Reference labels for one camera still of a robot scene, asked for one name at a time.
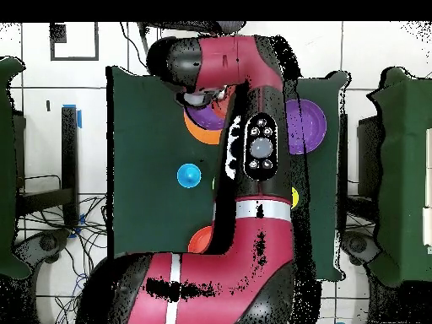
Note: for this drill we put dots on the light blue plastic cup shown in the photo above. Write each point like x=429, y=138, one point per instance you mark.
x=189, y=175

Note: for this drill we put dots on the large orange plastic bowl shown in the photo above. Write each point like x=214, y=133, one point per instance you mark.
x=202, y=136

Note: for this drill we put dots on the purple plastic bowl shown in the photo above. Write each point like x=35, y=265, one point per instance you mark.
x=314, y=125
x=207, y=119

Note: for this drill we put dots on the large red plastic bowl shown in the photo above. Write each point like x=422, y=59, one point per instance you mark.
x=200, y=241

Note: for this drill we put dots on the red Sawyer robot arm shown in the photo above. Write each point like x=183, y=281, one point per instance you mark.
x=219, y=270

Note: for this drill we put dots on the dark green tablecloth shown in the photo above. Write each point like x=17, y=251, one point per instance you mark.
x=152, y=135

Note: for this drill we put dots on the yellow plastic cup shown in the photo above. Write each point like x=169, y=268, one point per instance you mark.
x=294, y=197

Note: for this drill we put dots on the black stand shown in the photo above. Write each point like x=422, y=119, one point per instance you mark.
x=369, y=152
x=69, y=152

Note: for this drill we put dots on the grey chair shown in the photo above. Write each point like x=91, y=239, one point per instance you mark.
x=233, y=27

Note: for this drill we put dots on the dark grey stand base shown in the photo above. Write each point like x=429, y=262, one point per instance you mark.
x=357, y=244
x=44, y=243

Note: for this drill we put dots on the green-clothed side table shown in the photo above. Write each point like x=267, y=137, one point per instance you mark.
x=405, y=168
x=6, y=168

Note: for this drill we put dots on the white box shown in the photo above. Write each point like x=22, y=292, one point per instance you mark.
x=428, y=152

